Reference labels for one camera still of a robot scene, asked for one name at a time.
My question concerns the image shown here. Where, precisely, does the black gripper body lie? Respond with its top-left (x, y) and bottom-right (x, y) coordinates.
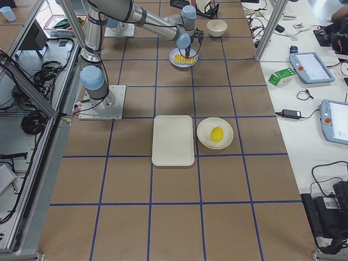
top-left (184, 38), bottom-right (193, 53)

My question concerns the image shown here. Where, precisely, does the blue plate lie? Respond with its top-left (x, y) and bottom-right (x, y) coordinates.
top-left (169, 48), bottom-right (198, 68)

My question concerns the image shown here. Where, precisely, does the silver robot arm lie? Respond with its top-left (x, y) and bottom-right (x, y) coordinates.
top-left (106, 17), bottom-right (128, 31)
top-left (78, 1), bottom-right (197, 117)

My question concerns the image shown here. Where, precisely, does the black plate rack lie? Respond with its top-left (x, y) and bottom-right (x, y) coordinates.
top-left (170, 0), bottom-right (220, 19)

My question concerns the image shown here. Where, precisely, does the cream round plate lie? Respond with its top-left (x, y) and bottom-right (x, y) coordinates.
top-left (197, 117), bottom-right (234, 150)

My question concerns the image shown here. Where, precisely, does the cream bowl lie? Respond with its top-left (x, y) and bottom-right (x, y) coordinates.
top-left (207, 20), bottom-right (228, 37)

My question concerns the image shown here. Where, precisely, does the white rectangular tray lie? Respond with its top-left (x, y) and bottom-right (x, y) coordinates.
top-left (152, 115), bottom-right (195, 166)

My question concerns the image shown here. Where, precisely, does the yellow lemon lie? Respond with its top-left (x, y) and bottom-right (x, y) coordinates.
top-left (210, 126), bottom-right (224, 142)

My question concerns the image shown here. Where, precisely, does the black phone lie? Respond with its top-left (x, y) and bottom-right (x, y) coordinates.
top-left (275, 24), bottom-right (285, 33)

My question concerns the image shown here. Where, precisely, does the green white carton box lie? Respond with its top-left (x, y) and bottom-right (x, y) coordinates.
top-left (268, 68), bottom-right (296, 86)

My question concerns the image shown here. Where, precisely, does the far blue teach pendant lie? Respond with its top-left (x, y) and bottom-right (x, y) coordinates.
top-left (289, 52), bottom-right (335, 84)

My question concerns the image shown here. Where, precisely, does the blue teach pendant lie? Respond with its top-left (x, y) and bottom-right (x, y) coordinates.
top-left (320, 100), bottom-right (348, 145)
top-left (289, 52), bottom-right (335, 84)

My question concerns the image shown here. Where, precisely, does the black power adapter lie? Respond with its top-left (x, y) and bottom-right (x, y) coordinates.
top-left (281, 109), bottom-right (302, 120)

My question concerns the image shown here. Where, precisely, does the near blue teach pendant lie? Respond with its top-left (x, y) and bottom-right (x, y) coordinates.
top-left (320, 100), bottom-right (348, 145)

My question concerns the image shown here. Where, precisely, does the light blue cup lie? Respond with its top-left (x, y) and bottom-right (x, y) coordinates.
top-left (0, 6), bottom-right (16, 22)

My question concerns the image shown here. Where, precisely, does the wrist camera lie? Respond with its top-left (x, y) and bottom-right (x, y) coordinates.
top-left (195, 28), bottom-right (204, 45)

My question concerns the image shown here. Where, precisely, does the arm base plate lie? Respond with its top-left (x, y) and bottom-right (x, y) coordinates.
top-left (78, 85), bottom-right (126, 120)
top-left (104, 22), bottom-right (135, 38)

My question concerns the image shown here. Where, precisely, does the aluminium frame post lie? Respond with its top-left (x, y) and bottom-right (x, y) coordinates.
top-left (255, 0), bottom-right (287, 61)

